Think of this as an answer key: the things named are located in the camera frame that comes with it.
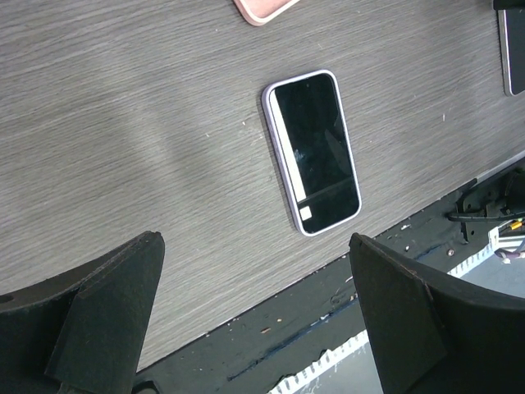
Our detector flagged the silver-edged black phone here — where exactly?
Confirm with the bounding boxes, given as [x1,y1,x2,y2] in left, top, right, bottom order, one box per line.
[497,8,525,96]

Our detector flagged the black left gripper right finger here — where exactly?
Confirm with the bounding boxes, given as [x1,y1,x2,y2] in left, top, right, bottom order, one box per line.
[349,233,524,393]

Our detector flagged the white slotted cable duct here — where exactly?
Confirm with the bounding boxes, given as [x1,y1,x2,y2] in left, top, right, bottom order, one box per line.
[266,229,500,394]

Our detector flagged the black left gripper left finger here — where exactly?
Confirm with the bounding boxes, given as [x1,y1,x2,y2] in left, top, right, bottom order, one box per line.
[1,231,165,393]

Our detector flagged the lilac phone case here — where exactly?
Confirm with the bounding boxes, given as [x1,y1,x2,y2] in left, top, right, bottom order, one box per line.
[261,69,363,237]

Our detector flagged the blue-edged black phone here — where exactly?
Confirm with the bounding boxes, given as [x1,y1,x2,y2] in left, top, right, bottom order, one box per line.
[268,72,361,234]

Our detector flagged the pink phone case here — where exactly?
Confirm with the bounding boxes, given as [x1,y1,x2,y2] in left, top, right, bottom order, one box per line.
[233,0,299,26]

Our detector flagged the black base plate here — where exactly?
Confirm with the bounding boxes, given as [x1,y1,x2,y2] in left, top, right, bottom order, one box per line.
[133,161,524,393]

